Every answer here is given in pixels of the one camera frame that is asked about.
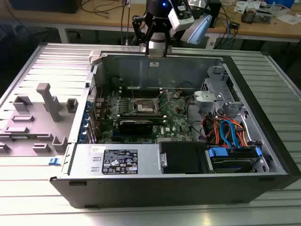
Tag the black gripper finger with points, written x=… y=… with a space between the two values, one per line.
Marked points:
x=167 y=40
x=135 y=28

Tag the metal locking lever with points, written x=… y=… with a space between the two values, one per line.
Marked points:
x=133 y=91

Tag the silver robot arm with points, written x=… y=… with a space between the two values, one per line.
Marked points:
x=200 y=30

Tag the CPU socket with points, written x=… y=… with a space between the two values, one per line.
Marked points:
x=143 y=107

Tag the blue slot latch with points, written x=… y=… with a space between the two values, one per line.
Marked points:
x=86 y=115
x=88 y=105
x=82 y=137
x=84 y=127

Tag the grey corner block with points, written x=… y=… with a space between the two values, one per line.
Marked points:
x=95 y=57

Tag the coin cell battery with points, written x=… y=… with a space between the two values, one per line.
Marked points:
x=176 y=95

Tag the small black box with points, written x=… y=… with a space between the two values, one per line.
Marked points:
x=235 y=25

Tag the green motherboard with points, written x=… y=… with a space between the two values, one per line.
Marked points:
x=178 y=117

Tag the silver drive cage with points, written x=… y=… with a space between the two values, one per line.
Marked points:
x=225 y=97

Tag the copper coil device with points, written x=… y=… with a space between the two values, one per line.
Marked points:
x=248 y=15

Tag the dark monitor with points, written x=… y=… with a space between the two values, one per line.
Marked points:
x=47 y=5

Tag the black graphics card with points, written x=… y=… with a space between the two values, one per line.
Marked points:
x=135 y=127

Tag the wooden desk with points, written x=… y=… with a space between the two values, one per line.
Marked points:
x=42 y=18

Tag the grey electronics box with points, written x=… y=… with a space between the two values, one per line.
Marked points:
x=264 y=16

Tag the white paper sheets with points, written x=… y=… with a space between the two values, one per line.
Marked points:
x=289 y=18

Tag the hard disk in blue carrier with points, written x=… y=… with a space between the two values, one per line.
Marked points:
x=232 y=160

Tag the grey parts rack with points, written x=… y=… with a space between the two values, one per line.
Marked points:
x=35 y=122

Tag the grey power supply unit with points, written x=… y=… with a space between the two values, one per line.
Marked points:
x=82 y=160

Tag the black PC case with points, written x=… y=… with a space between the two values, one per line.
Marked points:
x=152 y=190

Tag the blue plastic clip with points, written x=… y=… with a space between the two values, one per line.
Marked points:
x=53 y=161

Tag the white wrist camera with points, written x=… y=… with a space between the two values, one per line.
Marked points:
x=181 y=22

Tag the silver metal bracket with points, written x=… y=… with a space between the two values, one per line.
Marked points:
x=204 y=97

